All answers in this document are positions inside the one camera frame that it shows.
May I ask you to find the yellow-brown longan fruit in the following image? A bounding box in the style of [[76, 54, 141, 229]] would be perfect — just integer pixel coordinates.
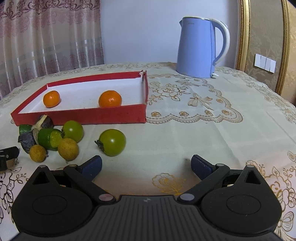
[[29, 145, 47, 163], [58, 138, 79, 162]]

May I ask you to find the small green cucumber piece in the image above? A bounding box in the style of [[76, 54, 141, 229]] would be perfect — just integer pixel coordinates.
[[18, 124, 32, 135]]

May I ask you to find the green tomato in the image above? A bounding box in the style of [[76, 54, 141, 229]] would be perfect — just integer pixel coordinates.
[[61, 120, 84, 143], [94, 129, 126, 157]]

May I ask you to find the cream embroidered tablecloth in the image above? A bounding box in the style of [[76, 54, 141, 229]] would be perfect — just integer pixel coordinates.
[[1, 63, 295, 240]]

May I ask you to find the white wall switch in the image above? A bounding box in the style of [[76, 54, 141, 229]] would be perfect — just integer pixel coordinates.
[[254, 53, 276, 73]]

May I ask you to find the red shallow cardboard box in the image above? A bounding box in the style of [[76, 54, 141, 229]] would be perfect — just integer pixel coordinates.
[[11, 71, 149, 126]]

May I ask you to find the orange mandarin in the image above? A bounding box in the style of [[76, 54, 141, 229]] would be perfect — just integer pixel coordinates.
[[98, 90, 122, 108], [43, 90, 61, 108]]

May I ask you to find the light blue electric kettle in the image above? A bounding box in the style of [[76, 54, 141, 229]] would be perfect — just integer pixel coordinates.
[[176, 16, 230, 78]]

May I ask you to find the gold framed headboard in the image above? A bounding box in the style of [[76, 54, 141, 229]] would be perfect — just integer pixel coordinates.
[[236, 1, 295, 104]]

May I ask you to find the pink patterned curtain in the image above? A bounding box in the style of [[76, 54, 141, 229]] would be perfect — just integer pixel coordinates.
[[1, 1, 104, 98]]

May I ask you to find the purple eggplant piece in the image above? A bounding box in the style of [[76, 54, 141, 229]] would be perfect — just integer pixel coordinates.
[[31, 114, 54, 130], [18, 128, 39, 154]]

